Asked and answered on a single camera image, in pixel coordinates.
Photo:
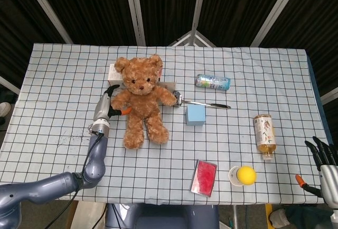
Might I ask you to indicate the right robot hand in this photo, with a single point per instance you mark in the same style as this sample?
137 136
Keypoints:
328 181

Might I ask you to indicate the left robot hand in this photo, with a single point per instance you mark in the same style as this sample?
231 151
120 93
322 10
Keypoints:
103 107

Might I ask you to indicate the brown plush teddy bear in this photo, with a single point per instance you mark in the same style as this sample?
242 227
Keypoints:
142 102

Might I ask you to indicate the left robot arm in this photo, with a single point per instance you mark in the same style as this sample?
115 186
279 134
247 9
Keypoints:
96 160

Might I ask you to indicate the white carton box red print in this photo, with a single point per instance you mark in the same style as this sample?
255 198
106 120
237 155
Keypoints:
114 74

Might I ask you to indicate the dark trouser leg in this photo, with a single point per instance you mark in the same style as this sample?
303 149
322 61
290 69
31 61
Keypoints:
309 217

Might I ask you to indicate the white shoe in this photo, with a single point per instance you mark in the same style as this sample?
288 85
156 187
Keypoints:
4 110
280 218

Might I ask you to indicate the yellow ball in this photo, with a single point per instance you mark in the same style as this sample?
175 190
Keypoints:
247 175

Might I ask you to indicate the light blue foam cube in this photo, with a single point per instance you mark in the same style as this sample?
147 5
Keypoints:
195 115

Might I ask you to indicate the white paper cup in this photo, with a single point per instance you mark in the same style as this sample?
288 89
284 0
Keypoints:
233 177

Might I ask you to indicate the white checked tablecloth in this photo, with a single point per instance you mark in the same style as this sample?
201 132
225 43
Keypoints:
264 102

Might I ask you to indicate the beige cardboard box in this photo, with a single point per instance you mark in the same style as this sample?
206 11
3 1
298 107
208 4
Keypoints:
87 215

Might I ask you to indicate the blue drink can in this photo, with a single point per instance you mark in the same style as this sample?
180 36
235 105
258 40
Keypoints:
212 82

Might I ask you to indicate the red tin box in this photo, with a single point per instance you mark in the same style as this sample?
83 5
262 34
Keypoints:
204 177

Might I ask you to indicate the grey robot torso base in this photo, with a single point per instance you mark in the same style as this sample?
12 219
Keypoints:
158 218

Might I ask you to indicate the white metal side rail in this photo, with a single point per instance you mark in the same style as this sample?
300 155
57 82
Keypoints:
330 95
9 84

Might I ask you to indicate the white metal frame post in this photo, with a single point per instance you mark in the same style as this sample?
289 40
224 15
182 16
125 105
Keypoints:
198 1
274 12
134 9
45 4

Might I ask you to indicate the white triangular frame brace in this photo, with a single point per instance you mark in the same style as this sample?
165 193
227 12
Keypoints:
180 39

